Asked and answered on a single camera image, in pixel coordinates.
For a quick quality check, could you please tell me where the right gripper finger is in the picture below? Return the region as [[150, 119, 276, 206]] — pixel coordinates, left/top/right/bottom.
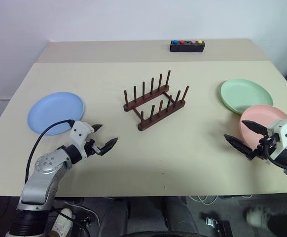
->
[[242, 120, 269, 136], [223, 134, 253, 159]]

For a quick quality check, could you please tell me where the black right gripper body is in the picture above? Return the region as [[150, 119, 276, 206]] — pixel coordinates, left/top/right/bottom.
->
[[248, 135, 282, 161]]

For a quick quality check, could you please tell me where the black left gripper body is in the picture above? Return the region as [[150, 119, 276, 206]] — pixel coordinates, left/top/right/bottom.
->
[[83, 138, 103, 158]]

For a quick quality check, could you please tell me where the pink-red plastic plate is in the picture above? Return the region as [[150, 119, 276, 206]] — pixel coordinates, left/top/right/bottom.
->
[[239, 104, 287, 151]]

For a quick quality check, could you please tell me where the green plastic plate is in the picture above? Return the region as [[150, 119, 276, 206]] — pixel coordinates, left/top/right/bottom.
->
[[220, 79, 274, 115]]

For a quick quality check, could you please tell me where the blue plastic plate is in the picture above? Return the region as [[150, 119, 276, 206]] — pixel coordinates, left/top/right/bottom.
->
[[27, 91, 85, 137]]

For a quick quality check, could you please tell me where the brown wooden dish rack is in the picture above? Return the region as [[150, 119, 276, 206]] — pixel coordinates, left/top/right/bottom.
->
[[123, 70, 190, 132]]

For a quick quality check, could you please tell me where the blurred grey shoe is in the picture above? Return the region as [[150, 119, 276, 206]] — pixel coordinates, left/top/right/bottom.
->
[[246, 206, 273, 227]]

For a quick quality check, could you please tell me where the white sneaker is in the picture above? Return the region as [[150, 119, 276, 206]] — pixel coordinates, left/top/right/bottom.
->
[[51, 207, 73, 237]]

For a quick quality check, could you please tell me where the small metal clip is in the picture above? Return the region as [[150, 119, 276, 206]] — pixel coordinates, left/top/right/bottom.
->
[[206, 217, 220, 228]]

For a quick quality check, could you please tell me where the black button box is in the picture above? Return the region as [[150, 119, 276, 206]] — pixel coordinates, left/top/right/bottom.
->
[[170, 39, 205, 53]]

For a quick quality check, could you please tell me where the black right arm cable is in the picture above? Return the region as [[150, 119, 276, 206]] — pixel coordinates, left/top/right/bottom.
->
[[263, 145, 287, 174]]

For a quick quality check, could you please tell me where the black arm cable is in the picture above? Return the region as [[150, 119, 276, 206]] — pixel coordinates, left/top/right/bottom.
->
[[263, 145, 287, 174], [24, 119, 75, 185]]

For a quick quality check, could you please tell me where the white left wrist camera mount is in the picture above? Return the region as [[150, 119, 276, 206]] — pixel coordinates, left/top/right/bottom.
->
[[69, 120, 95, 162]]

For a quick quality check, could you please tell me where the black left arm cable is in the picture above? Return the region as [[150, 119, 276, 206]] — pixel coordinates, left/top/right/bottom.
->
[[24, 119, 75, 185]]

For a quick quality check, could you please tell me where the white floor cable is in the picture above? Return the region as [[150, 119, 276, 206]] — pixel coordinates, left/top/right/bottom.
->
[[189, 196, 219, 206]]

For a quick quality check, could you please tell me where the thin black cable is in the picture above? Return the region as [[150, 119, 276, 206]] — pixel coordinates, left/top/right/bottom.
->
[[54, 209, 91, 237]]

